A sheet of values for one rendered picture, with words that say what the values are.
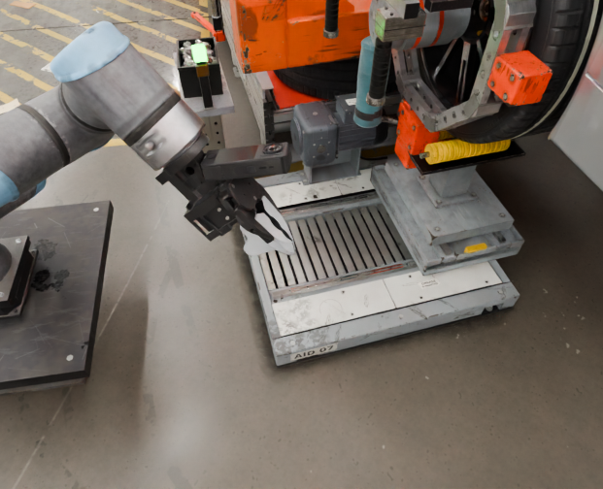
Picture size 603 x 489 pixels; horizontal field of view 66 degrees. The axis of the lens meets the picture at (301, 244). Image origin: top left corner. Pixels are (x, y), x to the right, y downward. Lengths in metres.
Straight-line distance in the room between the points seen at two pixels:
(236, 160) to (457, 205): 1.19
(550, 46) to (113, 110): 0.84
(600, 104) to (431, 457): 0.96
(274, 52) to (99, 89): 1.14
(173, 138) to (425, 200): 1.21
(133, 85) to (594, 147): 0.82
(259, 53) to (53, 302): 0.99
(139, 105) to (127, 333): 1.16
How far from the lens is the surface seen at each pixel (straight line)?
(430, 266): 1.58
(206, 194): 0.64
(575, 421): 1.64
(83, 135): 0.69
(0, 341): 1.42
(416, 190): 1.70
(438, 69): 1.51
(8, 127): 0.67
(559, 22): 1.09
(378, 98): 1.11
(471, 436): 1.50
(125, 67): 0.59
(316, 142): 1.65
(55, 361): 1.32
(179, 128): 0.59
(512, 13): 1.06
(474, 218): 1.66
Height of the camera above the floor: 1.35
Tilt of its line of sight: 50 degrees down
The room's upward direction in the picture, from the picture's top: straight up
